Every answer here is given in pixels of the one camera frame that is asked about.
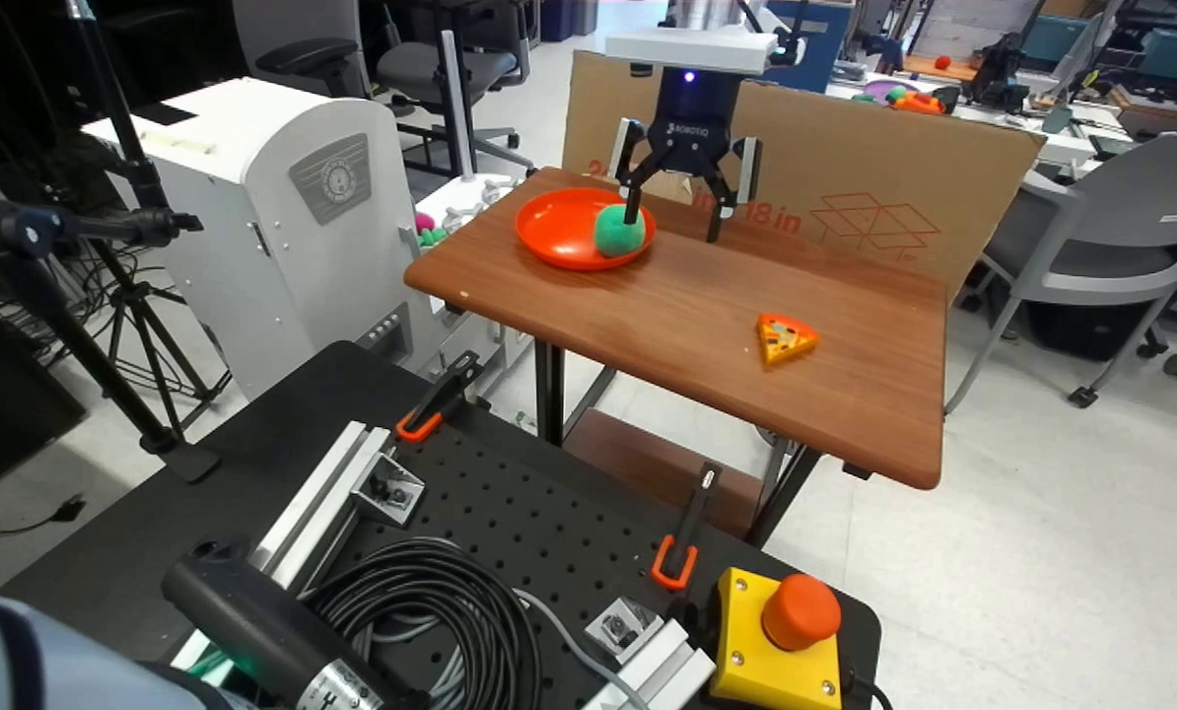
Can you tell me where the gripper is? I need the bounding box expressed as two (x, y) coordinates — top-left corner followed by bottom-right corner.
(610, 69), (763, 244)

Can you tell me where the orange plate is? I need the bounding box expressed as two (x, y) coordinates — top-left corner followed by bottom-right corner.
(515, 187), (658, 272)

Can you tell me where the green plush ball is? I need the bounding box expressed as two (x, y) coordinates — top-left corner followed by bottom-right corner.
(593, 202), (648, 259)

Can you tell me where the toy pizza slice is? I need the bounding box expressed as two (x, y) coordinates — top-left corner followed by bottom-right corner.
(755, 313), (820, 368)

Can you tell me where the flat cardboard box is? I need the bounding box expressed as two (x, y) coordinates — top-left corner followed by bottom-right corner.
(561, 49), (1048, 302)

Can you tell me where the blue cabinet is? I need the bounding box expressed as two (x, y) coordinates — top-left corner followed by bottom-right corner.
(766, 0), (858, 96)

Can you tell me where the heap of colourful toys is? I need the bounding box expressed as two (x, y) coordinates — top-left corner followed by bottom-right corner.
(850, 79), (962, 116)

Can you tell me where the black office chair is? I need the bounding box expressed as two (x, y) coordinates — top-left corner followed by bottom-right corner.
(253, 0), (542, 180)

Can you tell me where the black orange clamp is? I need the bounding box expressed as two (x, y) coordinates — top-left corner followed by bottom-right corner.
(394, 350), (484, 445)
(650, 461), (724, 593)

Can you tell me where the white toy kitchen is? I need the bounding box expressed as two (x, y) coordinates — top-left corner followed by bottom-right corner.
(81, 30), (538, 415)

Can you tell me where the black bin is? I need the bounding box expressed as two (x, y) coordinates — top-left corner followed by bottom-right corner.
(1025, 296), (1173, 363)

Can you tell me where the grey chair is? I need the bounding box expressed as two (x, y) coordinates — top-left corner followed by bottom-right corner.
(943, 132), (1177, 410)

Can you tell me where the yellow emergency stop button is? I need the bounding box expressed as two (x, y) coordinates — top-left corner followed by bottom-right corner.
(708, 567), (845, 710)

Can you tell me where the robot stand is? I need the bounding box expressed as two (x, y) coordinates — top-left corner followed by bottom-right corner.
(0, 340), (885, 710)

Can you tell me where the black tripod stand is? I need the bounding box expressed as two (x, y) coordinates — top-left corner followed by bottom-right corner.
(64, 0), (237, 435)

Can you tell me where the black boom stand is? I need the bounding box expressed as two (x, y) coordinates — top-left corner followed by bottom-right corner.
(0, 201), (224, 485)

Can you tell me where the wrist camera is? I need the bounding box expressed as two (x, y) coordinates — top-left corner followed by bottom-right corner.
(603, 28), (782, 78)

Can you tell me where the coil of black cable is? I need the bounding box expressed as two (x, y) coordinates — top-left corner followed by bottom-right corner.
(303, 537), (547, 710)

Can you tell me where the aluminium rail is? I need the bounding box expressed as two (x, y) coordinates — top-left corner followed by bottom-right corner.
(582, 596), (719, 710)
(170, 421), (428, 681)

